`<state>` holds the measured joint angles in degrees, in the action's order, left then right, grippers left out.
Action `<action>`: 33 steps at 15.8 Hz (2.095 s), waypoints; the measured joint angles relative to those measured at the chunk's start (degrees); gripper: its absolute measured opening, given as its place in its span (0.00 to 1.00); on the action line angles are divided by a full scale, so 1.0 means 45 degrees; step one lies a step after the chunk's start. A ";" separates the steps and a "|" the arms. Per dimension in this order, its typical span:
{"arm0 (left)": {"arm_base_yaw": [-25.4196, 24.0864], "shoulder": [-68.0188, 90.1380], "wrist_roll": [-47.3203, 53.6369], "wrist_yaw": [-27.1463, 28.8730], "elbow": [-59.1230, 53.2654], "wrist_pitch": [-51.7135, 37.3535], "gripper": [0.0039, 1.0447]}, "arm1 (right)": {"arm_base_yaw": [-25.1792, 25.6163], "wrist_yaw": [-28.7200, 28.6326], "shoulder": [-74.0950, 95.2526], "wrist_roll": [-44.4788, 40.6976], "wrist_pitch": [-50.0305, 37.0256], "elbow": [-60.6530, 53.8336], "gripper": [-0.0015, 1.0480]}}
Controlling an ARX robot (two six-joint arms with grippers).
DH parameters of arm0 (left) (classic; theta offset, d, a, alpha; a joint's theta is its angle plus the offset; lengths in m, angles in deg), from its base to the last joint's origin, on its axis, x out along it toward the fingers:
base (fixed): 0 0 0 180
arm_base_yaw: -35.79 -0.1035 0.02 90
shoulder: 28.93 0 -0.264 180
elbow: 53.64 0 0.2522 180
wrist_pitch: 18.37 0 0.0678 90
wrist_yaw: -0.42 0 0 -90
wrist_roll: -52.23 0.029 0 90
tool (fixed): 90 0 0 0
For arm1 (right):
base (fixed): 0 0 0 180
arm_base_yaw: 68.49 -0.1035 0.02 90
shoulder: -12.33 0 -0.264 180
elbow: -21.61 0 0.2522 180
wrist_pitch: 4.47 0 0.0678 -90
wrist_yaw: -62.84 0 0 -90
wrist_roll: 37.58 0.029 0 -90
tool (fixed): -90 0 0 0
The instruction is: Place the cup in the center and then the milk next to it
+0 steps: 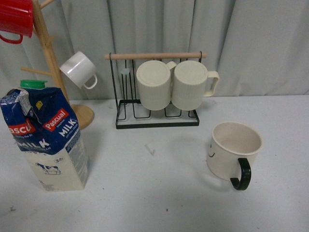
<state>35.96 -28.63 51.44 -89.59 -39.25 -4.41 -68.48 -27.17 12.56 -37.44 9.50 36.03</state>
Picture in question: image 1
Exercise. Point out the cream mug with black handle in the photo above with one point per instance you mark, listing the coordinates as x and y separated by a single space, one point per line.
233 149

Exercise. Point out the Pascual milk carton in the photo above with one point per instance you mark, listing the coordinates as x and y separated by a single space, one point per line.
46 129

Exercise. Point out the left cream ribbed mug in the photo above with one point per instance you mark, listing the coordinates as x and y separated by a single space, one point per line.
154 84

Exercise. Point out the cream ribbed mug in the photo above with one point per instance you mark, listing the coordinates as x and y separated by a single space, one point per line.
154 84
191 83

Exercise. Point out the right cream ribbed mug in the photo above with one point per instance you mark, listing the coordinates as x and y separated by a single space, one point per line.
191 83

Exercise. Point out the wooden mug tree stand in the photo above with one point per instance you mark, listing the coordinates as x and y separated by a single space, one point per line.
85 115

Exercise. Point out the white mug on tree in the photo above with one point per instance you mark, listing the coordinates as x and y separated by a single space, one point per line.
80 69

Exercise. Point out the grey curtain backdrop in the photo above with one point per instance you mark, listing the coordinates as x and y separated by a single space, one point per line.
258 47

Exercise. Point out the red mug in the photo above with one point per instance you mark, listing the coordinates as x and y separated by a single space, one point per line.
16 16

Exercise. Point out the black wire mug rack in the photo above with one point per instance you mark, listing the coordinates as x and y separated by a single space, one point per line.
130 113

